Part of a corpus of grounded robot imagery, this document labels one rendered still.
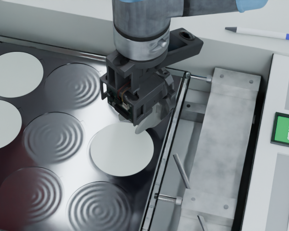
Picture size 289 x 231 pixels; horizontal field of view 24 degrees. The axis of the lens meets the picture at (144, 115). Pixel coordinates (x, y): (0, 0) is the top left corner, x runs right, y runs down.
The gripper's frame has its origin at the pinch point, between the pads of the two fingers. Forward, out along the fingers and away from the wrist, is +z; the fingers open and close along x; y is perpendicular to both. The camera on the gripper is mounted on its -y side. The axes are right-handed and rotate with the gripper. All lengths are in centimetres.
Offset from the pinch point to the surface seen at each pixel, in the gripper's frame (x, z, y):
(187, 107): -0.3, 6.5, -9.5
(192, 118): 1.0, 8.7, -9.4
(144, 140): 1.6, 1.5, 3.2
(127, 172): 3.8, 1.6, 9.1
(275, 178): 22.1, -4.0, -3.1
